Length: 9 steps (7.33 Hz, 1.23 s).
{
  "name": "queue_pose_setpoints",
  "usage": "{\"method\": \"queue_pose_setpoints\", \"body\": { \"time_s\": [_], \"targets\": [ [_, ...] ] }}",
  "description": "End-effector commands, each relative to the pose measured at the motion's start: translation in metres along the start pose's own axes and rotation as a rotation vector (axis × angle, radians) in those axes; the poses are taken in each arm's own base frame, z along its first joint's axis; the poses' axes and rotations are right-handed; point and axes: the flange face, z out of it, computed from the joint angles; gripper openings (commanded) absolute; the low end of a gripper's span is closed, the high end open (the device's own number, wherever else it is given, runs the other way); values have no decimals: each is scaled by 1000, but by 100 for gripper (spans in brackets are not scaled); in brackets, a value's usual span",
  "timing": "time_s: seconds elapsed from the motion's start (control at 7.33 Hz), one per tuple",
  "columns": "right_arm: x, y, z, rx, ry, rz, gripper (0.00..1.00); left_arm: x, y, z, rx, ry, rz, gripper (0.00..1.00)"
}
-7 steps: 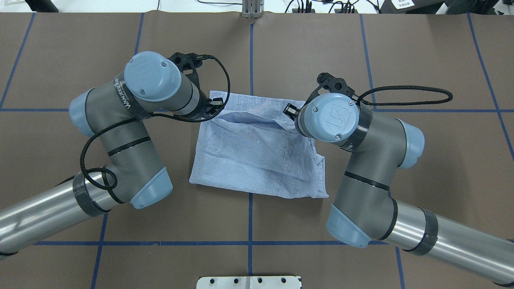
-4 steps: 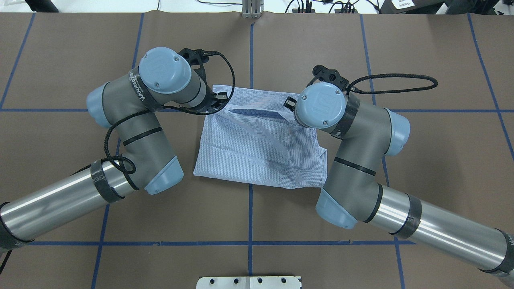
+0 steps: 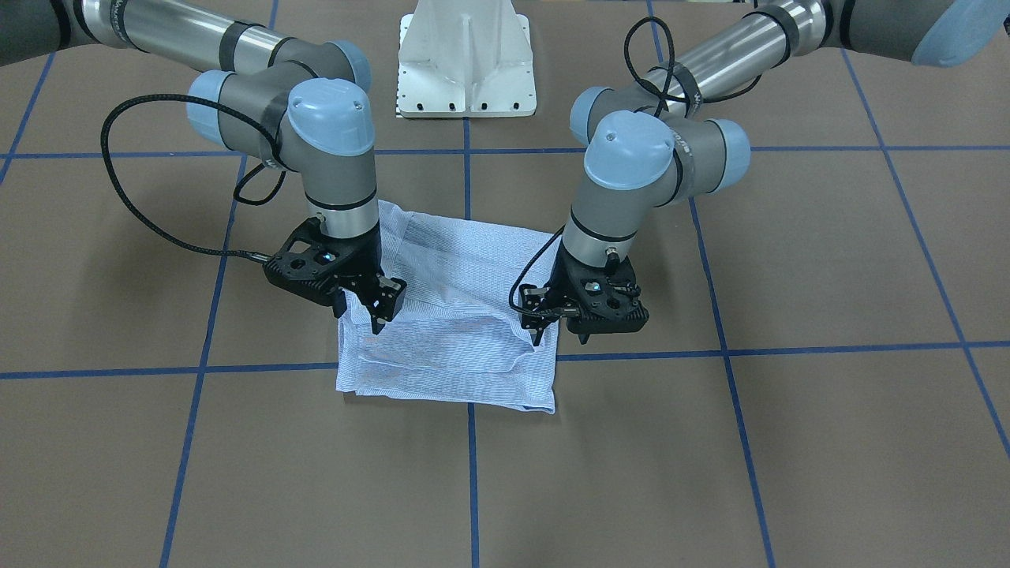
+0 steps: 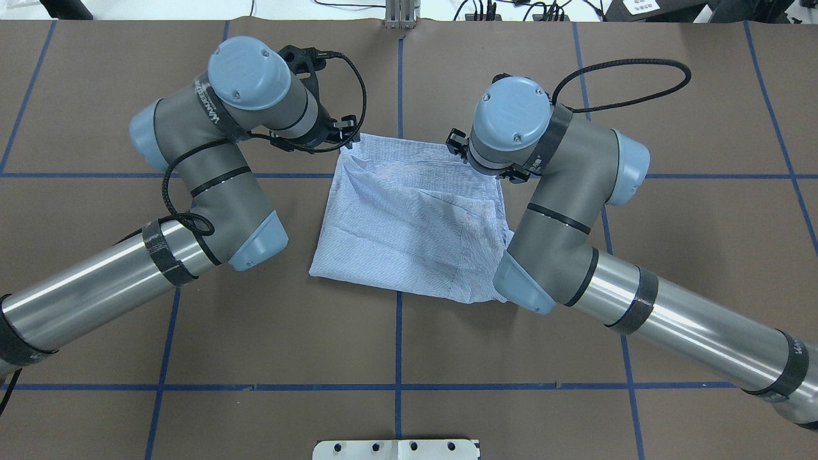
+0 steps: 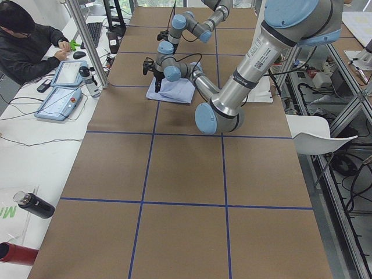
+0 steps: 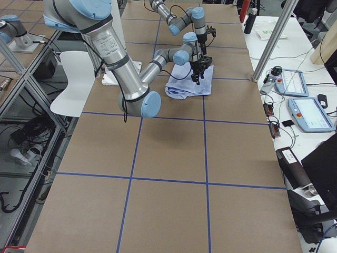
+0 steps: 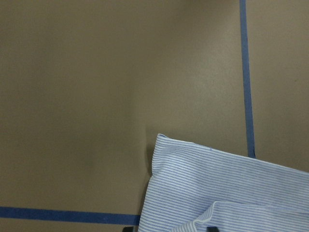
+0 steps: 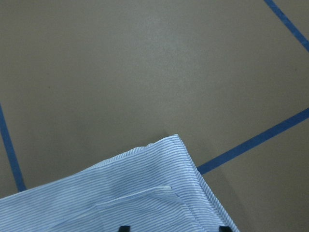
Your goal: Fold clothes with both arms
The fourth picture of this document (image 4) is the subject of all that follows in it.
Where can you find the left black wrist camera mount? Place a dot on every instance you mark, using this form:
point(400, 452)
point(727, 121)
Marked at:
point(307, 62)

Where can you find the aluminium frame post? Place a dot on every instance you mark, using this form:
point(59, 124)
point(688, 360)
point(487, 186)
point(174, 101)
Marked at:
point(401, 14)

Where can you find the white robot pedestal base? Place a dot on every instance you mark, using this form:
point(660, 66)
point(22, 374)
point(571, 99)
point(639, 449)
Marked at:
point(398, 449)

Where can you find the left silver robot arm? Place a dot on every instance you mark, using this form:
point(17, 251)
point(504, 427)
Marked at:
point(216, 210)

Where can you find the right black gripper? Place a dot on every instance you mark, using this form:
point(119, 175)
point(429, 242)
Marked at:
point(456, 142)

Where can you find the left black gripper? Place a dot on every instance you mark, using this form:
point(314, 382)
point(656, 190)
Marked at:
point(321, 132)

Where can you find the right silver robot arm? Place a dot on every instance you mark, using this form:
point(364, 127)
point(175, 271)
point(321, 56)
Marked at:
point(519, 132)

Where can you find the light blue striped shirt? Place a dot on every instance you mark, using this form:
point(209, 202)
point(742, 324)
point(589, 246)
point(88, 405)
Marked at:
point(409, 216)

